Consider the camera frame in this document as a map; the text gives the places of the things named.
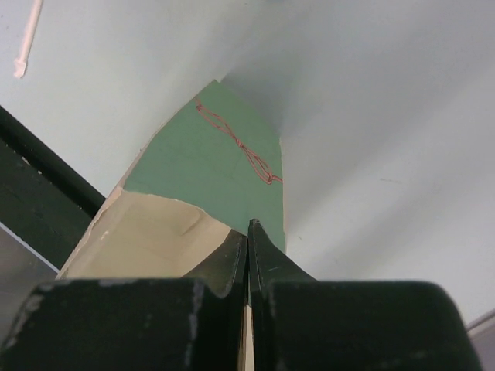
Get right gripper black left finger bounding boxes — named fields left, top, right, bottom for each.
left=1, top=231, right=248, bottom=370

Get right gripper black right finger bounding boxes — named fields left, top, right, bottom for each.
left=247, top=220, right=481, bottom=370

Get green illustrated paper bag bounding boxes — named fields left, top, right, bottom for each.
left=56, top=79, right=287, bottom=371

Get white paper-wrapped straw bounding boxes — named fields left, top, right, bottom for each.
left=14, top=0, right=43, bottom=79

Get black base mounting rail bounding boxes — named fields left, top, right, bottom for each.
left=1, top=109, right=105, bottom=271

